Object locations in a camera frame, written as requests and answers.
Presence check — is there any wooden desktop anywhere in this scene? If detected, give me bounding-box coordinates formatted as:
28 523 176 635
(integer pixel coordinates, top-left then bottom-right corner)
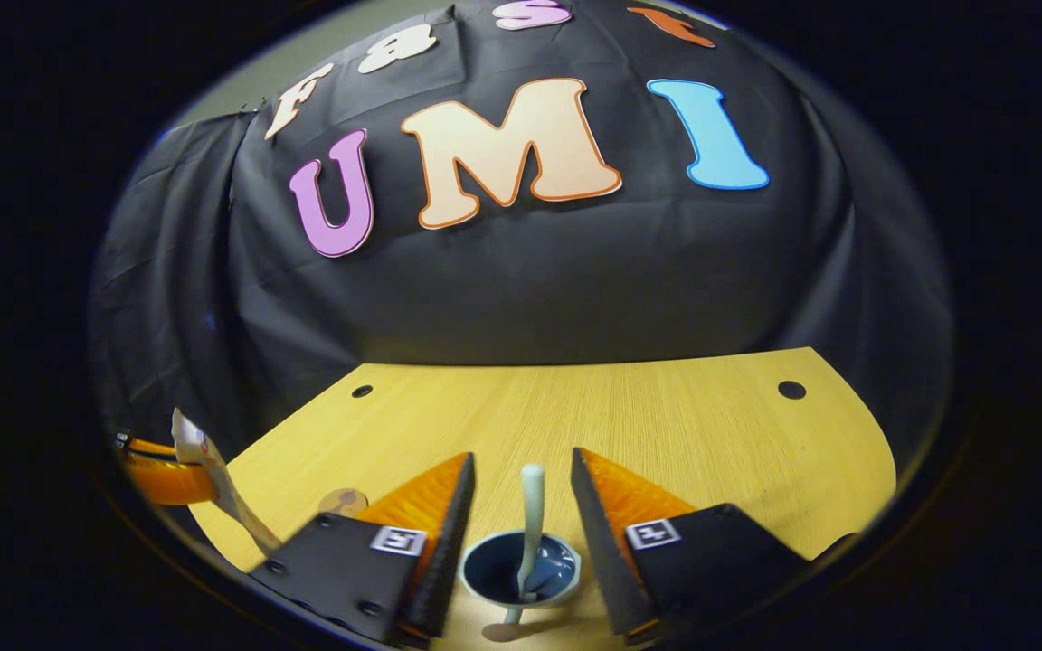
186 346 898 651

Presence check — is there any white toothpaste tube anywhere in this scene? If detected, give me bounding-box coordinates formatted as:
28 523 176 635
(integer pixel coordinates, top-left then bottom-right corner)
170 407 285 554

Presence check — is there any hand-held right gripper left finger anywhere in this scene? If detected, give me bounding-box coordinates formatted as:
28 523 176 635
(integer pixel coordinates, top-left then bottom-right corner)
250 452 477 647

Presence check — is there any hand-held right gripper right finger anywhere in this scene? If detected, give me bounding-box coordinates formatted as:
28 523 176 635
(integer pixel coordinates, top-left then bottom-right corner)
571 447 811 645

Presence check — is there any black backdrop cloth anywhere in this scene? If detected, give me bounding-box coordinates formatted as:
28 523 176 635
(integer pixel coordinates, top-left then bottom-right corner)
87 0 956 507

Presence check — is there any round brown coaster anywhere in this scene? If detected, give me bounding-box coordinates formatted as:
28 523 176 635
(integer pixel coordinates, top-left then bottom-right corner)
318 488 370 518

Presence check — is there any pale toothbrush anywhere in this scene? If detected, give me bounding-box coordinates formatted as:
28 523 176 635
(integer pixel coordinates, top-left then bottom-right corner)
512 464 547 605

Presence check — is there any light blue cup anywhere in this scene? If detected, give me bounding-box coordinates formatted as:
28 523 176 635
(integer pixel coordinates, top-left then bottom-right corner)
459 531 583 607

